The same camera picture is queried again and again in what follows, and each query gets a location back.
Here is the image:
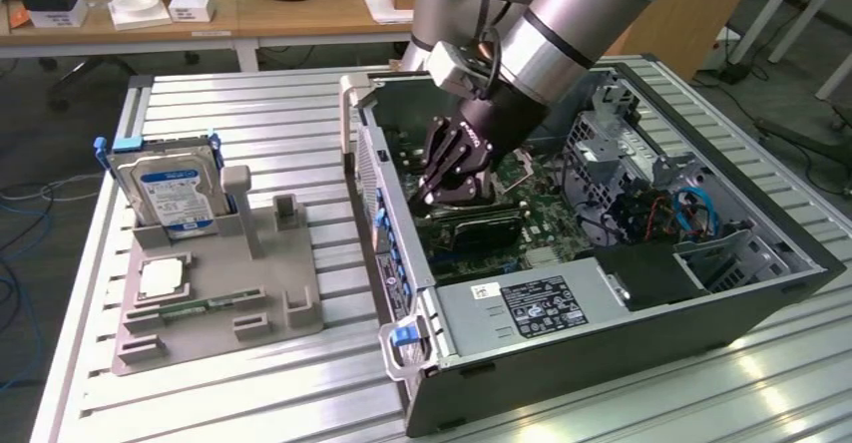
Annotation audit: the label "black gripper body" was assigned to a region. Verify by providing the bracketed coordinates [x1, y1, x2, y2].
[456, 90, 552, 159]

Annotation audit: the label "green graphics card black cooler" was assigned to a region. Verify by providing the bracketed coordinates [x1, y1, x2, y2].
[426, 203, 527, 255]

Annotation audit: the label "black RAM stick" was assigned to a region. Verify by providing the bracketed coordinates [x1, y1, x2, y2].
[431, 205, 524, 221]

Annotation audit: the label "metal socket cover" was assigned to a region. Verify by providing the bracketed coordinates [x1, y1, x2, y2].
[502, 149, 538, 196]

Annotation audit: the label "green motherboard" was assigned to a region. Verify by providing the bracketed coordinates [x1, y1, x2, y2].
[386, 131, 600, 287]

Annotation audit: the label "metal disk bay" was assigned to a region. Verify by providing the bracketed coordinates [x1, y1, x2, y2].
[562, 81, 671, 215]

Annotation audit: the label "silver chipset heatsink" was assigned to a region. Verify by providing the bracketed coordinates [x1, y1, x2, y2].
[524, 246, 566, 267]

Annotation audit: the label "gray power supply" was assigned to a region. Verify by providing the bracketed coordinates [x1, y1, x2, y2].
[418, 255, 632, 360]

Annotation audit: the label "white papers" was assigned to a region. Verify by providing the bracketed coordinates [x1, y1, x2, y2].
[362, 0, 419, 25]

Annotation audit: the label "white floor box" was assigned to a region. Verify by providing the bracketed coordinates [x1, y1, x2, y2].
[704, 26, 744, 73]

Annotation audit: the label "wooden cabinet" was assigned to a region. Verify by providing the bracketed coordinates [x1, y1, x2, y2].
[598, 0, 764, 80]

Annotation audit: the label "hard disk with blue rails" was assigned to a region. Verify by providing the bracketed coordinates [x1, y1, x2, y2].
[92, 131, 239, 240]

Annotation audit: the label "open black PC case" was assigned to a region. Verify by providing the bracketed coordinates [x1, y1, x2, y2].
[339, 61, 848, 438]

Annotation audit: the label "black floor stand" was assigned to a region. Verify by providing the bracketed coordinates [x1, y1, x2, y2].
[755, 116, 852, 170]

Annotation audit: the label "green RAM stick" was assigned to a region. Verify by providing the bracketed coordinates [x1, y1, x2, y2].
[158, 287, 263, 320]

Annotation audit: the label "small white labelled box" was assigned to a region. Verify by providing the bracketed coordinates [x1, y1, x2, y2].
[167, 0, 219, 24]

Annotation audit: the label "silver CPU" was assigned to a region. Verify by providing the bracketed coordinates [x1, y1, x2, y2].
[136, 258, 191, 299]

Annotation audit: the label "gray parts rack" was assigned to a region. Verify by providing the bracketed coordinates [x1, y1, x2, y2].
[110, 165, 328, 379]

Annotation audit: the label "white square holder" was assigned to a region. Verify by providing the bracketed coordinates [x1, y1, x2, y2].
[108, 0, 174, 32]

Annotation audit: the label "black office chair base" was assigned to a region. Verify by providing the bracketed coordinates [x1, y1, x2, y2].
[39, 56, 139, 113]

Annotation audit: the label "wooden desk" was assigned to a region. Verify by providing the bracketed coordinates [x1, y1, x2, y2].
[0, 0, 600, 73]

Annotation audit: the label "white box with black lid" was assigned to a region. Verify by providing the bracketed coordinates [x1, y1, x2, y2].
[19, 0, 92, 29]

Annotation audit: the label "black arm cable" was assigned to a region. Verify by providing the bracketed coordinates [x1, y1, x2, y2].
[475, 0, 514, 101]

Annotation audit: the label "gray wrist camera box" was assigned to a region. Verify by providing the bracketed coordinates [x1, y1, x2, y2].
[426, 40, 499, 101]

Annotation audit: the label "black wire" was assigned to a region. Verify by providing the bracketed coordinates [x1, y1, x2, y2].
[562, 153, 631, 244]

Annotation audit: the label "red power wire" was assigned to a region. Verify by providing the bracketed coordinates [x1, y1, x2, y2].
[648, 197, 667, 240]

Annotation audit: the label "blue wire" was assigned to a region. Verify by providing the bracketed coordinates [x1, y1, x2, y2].
[670, 187, 722, 238]

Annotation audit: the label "white table frame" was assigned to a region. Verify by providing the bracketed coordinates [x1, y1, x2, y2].
[724, 0, 852, 100]

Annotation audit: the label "gray metal drive bracket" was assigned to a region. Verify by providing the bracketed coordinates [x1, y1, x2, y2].
[671, 227, 800, 297]

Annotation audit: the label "gray floor cable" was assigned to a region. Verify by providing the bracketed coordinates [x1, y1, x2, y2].
[0, 173, 102, 203]

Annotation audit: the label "blue floor cable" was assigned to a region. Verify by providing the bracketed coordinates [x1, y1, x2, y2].
[0, 203, 55, 389]

